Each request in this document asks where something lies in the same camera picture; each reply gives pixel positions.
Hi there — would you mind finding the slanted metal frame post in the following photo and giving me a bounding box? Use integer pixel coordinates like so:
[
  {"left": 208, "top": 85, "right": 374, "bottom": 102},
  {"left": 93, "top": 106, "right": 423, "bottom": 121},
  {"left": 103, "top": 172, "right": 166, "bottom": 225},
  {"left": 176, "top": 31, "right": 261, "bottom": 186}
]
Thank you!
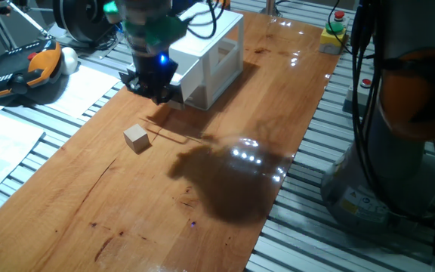
[{"left": 261, "top": 0, "right": 279, "bottom": 16}]

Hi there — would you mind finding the yellow grey button box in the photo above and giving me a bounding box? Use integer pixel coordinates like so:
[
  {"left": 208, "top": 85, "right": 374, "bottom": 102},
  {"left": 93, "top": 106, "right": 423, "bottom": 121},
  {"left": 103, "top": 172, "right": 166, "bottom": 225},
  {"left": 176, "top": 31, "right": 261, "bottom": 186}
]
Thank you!
[{"left": 318, "top": 10, "right": 350, "bottom": 56}]

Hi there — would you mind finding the black filament spool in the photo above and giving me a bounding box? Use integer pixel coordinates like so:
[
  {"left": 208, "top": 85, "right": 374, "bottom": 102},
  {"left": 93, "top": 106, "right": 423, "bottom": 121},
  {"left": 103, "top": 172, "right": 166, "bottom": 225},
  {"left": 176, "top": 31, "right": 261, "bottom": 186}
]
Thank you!
[{"left": 53, "top": 0, "right": 119, "bottom": 45}]

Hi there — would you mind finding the glossy wooden board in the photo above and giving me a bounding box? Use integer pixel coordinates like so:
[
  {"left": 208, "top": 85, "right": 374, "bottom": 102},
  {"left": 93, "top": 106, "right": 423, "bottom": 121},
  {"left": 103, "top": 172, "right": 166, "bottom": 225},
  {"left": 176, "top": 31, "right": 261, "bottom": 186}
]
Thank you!
[{"left": 0, "top": 9, "right": 341, "bottom": 272}]

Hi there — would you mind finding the white round object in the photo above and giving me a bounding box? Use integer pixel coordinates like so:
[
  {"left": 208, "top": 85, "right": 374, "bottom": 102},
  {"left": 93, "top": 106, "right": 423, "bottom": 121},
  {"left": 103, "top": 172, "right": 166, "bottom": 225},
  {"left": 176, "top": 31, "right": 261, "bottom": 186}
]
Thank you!
[{"left": 60, "top": 46, "right": 79, "bottom": 76}]

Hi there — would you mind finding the small wooden cube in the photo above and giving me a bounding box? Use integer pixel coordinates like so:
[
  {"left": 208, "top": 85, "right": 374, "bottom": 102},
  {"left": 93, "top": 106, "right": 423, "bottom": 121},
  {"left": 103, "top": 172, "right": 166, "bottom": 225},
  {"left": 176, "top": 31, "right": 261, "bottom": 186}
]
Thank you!
[{"left": 122, "top": 123, "right": 151, "bottom": 154}]

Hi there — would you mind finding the grey box red button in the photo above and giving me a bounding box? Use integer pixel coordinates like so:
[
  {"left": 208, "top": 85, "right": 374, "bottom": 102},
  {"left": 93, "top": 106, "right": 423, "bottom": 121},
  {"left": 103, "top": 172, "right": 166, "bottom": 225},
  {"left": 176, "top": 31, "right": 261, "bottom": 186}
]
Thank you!
[{"left": 342, "top": 77, "right": 373, "bottom": 114}]

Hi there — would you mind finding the orange black teach pendant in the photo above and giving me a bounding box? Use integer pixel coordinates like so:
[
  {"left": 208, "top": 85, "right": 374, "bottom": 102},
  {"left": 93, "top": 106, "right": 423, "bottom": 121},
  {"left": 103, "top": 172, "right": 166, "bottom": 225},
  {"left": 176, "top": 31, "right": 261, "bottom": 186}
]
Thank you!
[{"left": 0, "top": 39, "right": 63, "bottom": 101}]

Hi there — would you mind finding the white paper sheet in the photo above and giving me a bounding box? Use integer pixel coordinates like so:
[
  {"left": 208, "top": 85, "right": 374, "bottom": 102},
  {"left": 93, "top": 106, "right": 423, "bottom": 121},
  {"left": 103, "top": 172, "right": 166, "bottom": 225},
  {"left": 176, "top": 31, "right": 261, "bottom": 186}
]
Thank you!
[
  {"left": 0, "top": 113, "right": 45, "bottom": 207},
  {"left": 47, "top": 64, "right": 122, "bottom": 119}
]

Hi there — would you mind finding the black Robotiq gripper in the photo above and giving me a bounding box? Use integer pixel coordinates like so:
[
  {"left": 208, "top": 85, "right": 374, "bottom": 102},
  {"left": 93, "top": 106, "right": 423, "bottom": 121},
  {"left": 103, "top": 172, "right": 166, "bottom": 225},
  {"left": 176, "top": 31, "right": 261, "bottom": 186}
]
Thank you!
[{"left": 119, "top": 52, "right": 185, "bottom": 106}]

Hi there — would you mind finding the white drawer cabinet housing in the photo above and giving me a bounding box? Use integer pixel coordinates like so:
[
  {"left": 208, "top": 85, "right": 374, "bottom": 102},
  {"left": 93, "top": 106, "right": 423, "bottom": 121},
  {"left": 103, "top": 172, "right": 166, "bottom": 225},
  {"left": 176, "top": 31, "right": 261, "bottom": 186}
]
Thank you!
[{"left": 168, "top": 2, "right": 245, "bottom": 111}]

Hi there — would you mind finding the black metal drawer handle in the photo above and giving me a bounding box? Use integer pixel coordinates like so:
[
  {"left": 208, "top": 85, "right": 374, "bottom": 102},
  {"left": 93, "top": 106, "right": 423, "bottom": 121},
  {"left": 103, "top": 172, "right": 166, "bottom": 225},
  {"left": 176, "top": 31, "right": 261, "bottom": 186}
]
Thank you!
[{"left": 166, "top": 71, "right": 192, "bottom": 111}]

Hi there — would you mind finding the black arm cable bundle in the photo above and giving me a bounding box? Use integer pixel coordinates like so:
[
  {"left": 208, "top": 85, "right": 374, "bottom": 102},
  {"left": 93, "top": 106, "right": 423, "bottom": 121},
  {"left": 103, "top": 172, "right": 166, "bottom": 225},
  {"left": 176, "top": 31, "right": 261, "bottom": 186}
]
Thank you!
[{"left": 326, "top": 0, "right": 435, "bottom": 224}]

